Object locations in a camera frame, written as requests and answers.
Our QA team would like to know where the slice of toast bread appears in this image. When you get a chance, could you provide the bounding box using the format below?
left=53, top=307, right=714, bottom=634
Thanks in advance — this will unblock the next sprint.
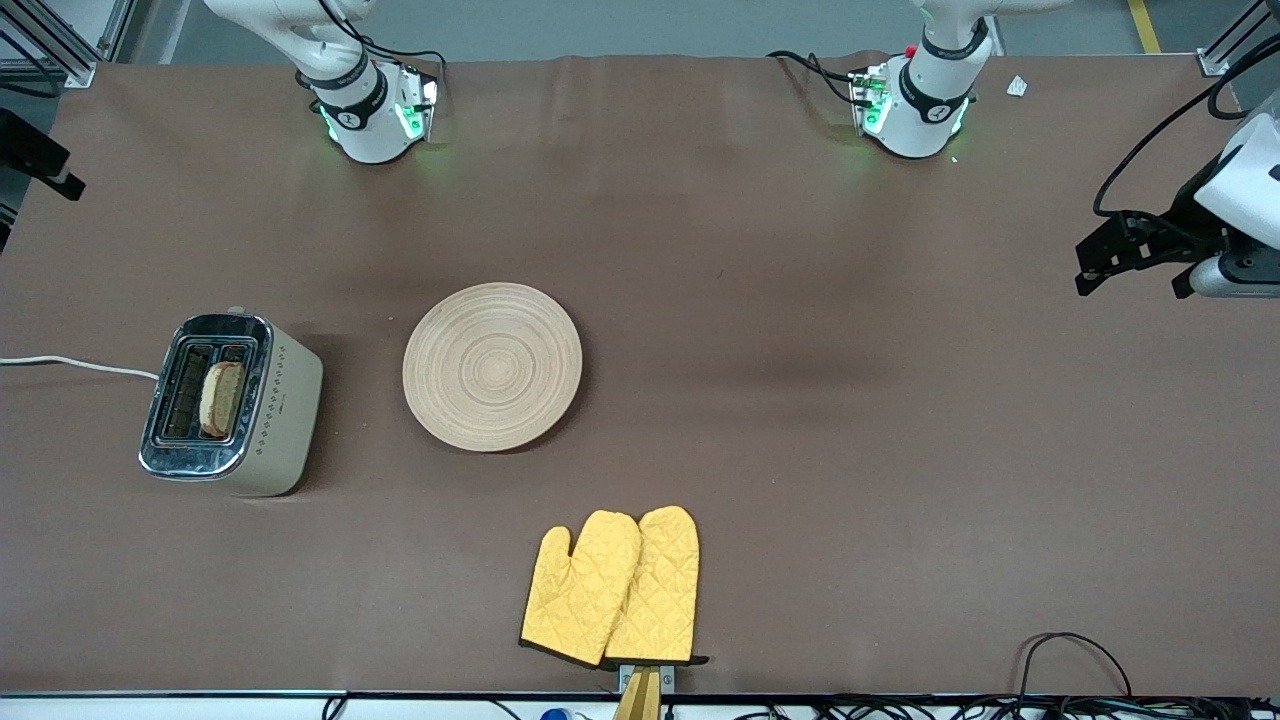
left=198, top=360, right=247, bottom=439

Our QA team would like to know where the round wooden plate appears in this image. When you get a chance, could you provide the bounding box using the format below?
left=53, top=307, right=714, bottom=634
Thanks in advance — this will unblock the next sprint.
left=402, top=282, right=584, bottom=453

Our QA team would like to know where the cream and chrome toaster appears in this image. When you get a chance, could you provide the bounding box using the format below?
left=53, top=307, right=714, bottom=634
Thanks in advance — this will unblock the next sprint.
left=138, top=308, right=325, bottom=498

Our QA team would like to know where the brown table cover mat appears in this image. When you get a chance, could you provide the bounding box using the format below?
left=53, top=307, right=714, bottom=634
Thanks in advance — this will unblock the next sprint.
left=0, top=52, right=1280, bottom=697

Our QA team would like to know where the yellow quilted oven mitt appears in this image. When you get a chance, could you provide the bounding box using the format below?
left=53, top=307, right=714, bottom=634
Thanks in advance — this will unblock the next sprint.
left=604, top=505, right=709, bottom=666
left=519, top=511, right=642, bottom=668

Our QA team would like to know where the yellow wooden stand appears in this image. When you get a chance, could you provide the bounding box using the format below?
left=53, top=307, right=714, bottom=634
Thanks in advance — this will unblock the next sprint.
left=612, top=668, right=663, bottom=720

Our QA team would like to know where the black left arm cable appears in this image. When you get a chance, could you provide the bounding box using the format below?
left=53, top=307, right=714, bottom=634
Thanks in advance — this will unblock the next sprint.
left=1093, top=35, right=1280, bottom=219

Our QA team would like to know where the aluminium frame profile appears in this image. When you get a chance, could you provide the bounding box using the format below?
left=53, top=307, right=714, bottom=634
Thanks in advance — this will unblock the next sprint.
left=0, top=0, right=101, bottom=89
left=1197, top=0, right=1280, bottom=77

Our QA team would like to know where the white toaster power cable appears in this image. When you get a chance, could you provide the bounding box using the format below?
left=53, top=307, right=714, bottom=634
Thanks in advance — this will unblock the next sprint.
left=0, top=354, right=161, bottom=382

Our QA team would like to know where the black left base cable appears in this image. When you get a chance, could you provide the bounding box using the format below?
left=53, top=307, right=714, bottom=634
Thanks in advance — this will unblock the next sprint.
left=767, top=50, right=871, bottom=107

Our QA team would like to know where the black base cable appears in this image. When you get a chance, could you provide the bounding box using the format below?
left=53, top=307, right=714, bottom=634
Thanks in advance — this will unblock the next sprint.
left=320, top=0, right=448, bottom=101
left=767, top=50, right=871, bottom=107

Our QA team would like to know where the black right base cable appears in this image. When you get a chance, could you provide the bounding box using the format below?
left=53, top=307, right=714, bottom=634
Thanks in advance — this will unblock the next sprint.
left=320, top=0, right=448, bottom=101

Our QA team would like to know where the black cable loop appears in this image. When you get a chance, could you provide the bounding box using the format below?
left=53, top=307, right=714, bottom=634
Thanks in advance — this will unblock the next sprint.
left=1018, top=631, right=1134, bottom=701

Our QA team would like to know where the black cable bundle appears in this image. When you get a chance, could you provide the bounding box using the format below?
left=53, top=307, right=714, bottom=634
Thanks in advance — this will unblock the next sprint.
left=740, top=695, right=1280, bottom=720

